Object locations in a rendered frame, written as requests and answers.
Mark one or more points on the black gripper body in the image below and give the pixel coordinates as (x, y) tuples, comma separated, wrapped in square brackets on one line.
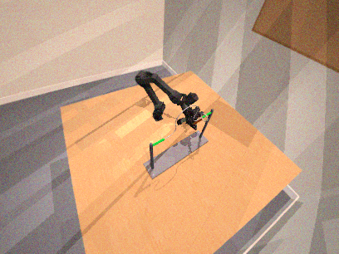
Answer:
[(186, 118)]

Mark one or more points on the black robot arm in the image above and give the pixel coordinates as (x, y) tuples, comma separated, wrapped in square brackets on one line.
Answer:
[(144, 78)]

